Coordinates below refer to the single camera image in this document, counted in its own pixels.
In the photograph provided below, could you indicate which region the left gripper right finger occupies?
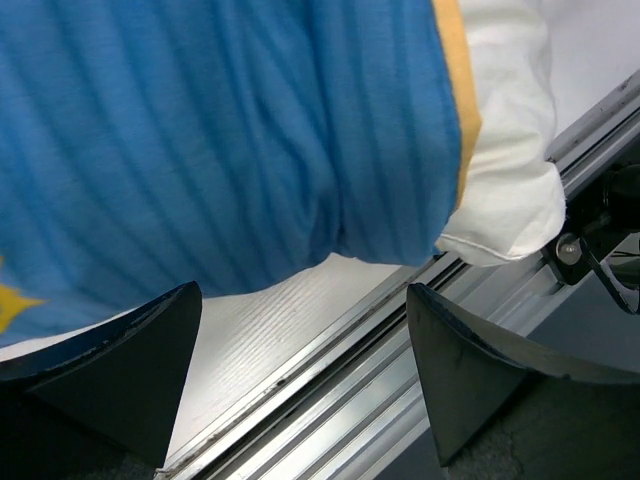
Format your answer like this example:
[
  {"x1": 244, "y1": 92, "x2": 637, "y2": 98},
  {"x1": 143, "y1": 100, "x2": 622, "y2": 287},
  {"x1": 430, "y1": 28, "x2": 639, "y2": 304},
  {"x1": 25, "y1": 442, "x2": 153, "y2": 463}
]
[{"x1": 406, "y1": 283, "x2": 639, "y2": 468}]

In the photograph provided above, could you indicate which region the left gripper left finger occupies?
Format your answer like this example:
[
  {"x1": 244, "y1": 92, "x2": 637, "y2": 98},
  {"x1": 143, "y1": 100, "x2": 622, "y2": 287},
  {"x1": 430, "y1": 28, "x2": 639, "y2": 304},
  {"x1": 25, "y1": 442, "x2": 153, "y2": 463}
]
[{"x1": 1, "y1": 282, "x2": 202, "y2": 480}]

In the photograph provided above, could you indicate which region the white pillow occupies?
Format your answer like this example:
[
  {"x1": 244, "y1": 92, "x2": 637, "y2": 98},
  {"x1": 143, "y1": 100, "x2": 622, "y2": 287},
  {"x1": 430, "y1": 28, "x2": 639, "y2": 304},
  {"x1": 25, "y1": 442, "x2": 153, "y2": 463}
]
[{"x1": 434, "y1": 1, "x2": 565, "y2": 267}]

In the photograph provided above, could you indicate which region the blue Pikachu pillowcase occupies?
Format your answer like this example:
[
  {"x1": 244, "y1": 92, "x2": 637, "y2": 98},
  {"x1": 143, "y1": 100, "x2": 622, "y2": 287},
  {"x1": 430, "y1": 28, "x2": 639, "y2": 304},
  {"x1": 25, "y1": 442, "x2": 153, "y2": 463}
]
[{"x1": 1, "y1": 1, "x2": 476, "y2": 346}]

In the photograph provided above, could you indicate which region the aluminium frame rail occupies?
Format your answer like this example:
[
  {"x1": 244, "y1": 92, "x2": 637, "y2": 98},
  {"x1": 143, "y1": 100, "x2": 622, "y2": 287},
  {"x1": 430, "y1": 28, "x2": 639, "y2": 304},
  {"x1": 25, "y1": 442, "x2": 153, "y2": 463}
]
[{"x1": 154, "y1": 69, "x2": 640, "y2": 480}]

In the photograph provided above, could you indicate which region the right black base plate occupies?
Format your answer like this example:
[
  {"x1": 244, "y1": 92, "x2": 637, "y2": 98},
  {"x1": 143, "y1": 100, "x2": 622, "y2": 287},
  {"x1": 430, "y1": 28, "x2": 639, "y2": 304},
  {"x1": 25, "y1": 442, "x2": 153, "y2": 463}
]
[{"x1": 543, "y1": 163, "x2": 639, "y2": 315}]

